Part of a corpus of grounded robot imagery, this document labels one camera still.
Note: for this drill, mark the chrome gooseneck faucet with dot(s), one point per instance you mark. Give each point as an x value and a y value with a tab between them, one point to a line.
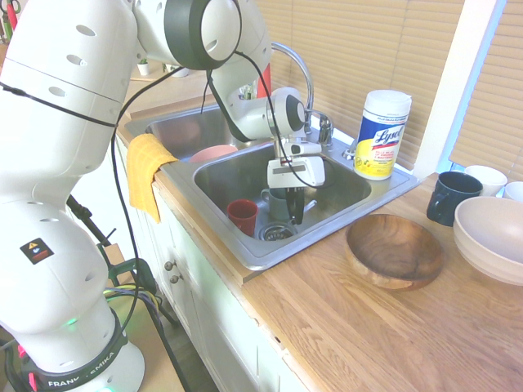
302	69

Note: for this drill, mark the Lysol wipes canister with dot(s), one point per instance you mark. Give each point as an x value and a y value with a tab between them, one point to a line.
382	139

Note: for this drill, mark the dark blue mug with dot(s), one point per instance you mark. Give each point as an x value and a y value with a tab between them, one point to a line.
449	200

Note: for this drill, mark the beige bowl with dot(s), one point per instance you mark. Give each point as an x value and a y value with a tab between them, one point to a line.
490	232

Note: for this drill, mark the yellow dish cloth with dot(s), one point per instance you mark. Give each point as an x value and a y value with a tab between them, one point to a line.
143	171

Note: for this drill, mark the wooden bowl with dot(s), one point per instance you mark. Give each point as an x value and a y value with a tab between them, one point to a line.
392	245

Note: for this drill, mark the tan window blind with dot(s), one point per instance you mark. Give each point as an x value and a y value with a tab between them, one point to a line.
367	49
498	102

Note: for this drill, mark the metal sink drain strainer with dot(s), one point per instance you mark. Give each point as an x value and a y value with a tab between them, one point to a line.
275	232

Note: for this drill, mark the black tripod stand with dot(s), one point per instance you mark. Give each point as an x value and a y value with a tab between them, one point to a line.
86	214

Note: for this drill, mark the white base cabinet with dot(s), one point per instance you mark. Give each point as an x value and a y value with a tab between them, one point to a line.
212	318

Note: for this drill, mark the red mug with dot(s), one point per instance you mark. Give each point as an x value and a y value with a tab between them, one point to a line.
243	216

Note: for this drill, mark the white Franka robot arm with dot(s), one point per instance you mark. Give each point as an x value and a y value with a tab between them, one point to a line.
61	122

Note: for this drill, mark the small white plant pot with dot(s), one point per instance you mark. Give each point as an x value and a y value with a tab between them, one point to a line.
143	68

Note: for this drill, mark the grey-green mug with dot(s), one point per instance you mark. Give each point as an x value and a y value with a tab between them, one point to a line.
278	206

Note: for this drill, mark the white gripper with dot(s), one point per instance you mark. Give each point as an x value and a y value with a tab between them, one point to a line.
294	171

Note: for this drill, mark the stainless steel double sink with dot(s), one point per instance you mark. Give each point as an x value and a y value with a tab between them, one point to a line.
347	192

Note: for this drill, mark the white mug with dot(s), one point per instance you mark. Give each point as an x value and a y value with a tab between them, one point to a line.
492	179
515	191

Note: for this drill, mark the round cabinet knob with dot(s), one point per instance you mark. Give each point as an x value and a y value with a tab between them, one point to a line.
168	265
176	279

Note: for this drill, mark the green clamp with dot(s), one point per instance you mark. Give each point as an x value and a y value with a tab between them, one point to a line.
139	269

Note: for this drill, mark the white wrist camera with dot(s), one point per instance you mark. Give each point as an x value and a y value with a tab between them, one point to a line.
300	149

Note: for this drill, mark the pink bowl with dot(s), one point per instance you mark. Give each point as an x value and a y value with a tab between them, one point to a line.
212	153

